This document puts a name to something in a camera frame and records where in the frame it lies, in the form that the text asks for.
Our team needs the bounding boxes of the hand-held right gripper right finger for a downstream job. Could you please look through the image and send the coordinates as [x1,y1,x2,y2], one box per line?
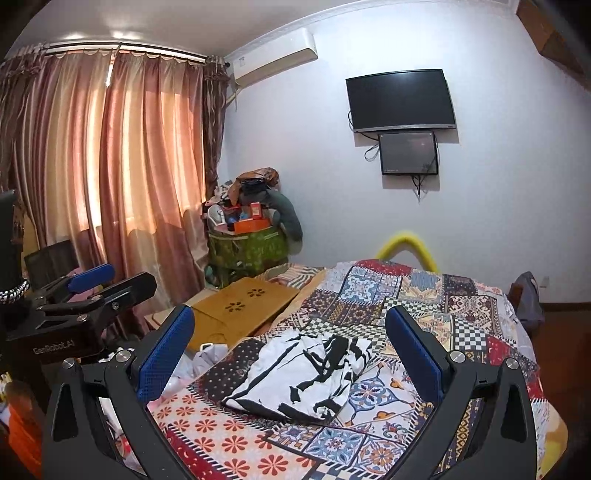
[385,305,540,480]

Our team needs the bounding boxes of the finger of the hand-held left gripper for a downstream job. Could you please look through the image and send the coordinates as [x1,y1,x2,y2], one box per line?
[28,263,116,304]
[38,272,158,325]

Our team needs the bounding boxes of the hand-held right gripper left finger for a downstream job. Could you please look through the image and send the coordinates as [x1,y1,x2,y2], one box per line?
[41,305,198,480]

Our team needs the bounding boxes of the black and white shirt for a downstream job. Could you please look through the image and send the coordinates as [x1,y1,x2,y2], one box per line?
[221,333,384,422]

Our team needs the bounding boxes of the white cloth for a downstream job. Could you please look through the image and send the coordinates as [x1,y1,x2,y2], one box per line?
[171,342,230,393]

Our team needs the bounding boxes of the dark chair back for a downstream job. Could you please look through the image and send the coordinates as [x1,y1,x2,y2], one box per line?
[24,239,81,284]

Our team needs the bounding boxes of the patchwork printed blanket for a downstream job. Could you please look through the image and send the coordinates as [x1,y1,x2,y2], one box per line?
[148,258,546,480]

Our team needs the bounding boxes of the wooden lap table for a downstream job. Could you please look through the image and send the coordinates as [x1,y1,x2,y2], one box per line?
[185,277,301,344]

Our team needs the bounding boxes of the pink curtain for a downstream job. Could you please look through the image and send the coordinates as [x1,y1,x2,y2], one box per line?
[0,46,208,333]

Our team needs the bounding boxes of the white plastic basket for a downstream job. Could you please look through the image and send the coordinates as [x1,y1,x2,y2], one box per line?
[208,204,232,232]

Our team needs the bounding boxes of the wooden chair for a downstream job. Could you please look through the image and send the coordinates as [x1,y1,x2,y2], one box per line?
[508,281,525,324]

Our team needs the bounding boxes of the green fabric bag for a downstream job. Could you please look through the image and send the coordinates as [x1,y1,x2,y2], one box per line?
[207,225,289,287]

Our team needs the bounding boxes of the yellow foam tube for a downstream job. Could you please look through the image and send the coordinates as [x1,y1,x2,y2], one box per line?
[376,231,439,271]

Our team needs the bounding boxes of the grey backpack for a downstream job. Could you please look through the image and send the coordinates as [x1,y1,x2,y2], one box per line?
[515,271,546,335]

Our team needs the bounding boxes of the orange cardboard box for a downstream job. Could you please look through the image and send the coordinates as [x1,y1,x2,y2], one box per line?
[233,218,271,234]

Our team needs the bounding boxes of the striped cloth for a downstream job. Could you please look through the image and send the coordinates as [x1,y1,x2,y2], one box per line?
[263,264,326,289]

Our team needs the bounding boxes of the brown bag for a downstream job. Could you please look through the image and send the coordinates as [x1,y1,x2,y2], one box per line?
[235,167,280,191]

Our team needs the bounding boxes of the grey cloth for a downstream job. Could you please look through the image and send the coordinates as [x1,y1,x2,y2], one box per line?
[269,189,304,241]

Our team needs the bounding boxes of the brown curtain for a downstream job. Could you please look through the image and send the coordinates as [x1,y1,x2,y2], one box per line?
[202,55,230,204]

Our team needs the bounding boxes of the curtain rod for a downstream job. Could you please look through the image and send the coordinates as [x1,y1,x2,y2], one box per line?
[44,41,208,61]

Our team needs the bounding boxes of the white air conditioner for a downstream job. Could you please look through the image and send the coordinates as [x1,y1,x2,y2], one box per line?
[226,28,319,86]

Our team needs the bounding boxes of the brown wooden door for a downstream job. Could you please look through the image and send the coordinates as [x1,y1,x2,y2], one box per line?
[516,0,591,85]

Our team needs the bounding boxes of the black monitor cable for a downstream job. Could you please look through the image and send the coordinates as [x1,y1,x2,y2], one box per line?
[412,152,440,204]

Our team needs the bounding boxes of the small wall monitor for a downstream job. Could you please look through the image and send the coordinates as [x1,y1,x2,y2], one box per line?
[378,131,439,176]

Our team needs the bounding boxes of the black wall television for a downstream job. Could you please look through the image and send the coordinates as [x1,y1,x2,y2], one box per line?
[345,69,458,134]

